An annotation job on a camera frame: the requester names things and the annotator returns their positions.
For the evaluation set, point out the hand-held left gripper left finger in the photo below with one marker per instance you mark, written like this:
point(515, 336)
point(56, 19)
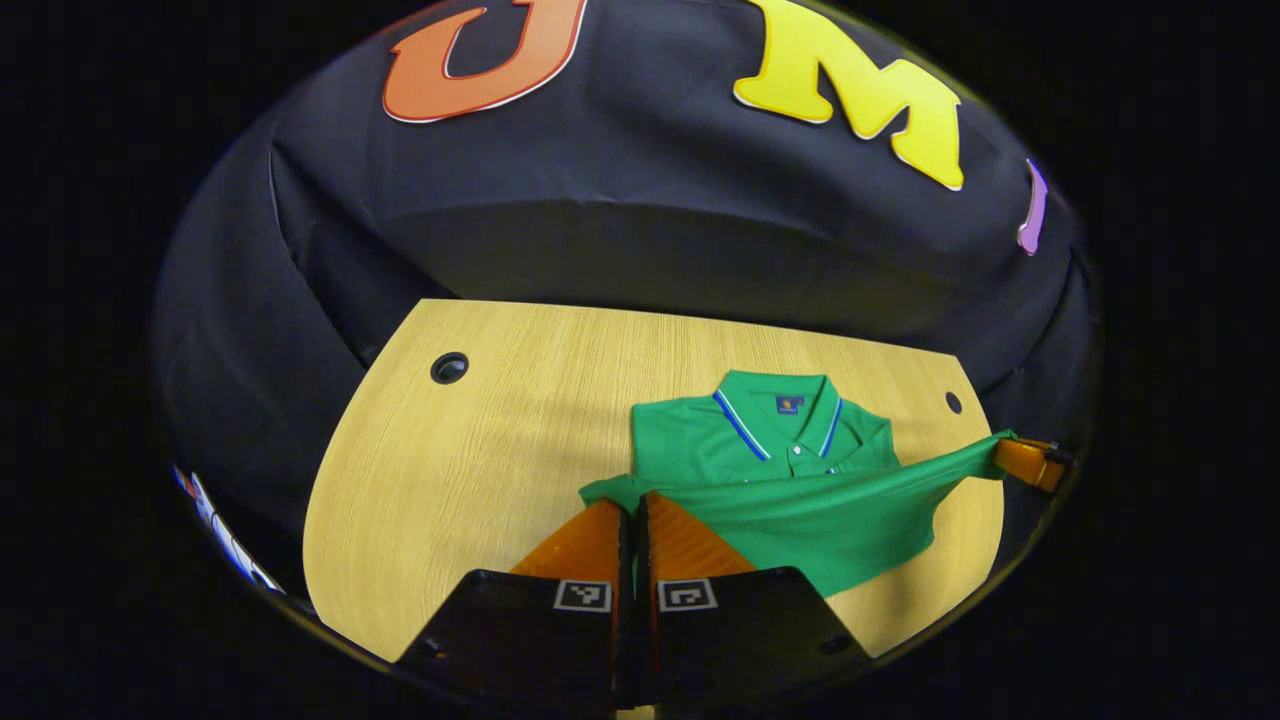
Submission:
point(560, 640)

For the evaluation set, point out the green T-shirt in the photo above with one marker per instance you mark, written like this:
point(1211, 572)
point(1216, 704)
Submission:
point(830, 520)

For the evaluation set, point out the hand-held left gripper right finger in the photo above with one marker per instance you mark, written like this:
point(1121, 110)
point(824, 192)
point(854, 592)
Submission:
point(720, 630)

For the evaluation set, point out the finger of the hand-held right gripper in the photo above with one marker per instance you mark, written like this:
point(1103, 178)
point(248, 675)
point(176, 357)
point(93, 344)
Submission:
point(1030, 463)

